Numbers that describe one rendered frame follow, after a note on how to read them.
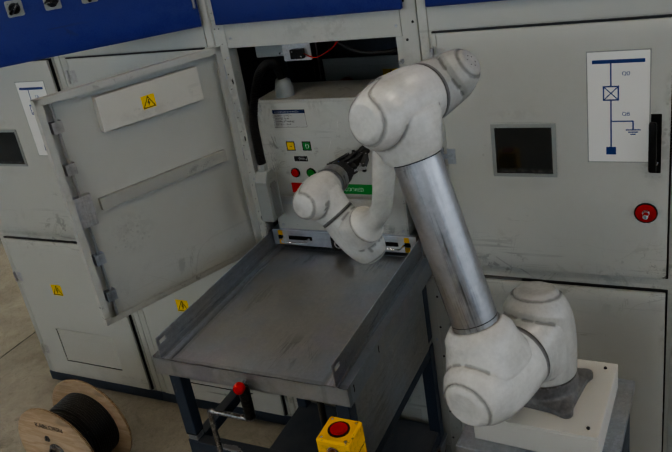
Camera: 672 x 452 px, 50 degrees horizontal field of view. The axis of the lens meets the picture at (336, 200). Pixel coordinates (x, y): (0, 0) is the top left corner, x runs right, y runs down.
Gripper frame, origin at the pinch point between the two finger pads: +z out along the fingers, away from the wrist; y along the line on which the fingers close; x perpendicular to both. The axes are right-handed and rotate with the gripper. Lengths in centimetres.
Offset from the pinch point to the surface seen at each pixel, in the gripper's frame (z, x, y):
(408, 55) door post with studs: 3.5, 28.5, 17.3
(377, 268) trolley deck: -5.6, -38.4, 1.6
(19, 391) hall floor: -9, -123, -199
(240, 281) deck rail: -22, -38, -41
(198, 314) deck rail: -45, -36, -42
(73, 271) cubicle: 2, -57, -147
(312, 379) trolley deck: -63, -38, 6
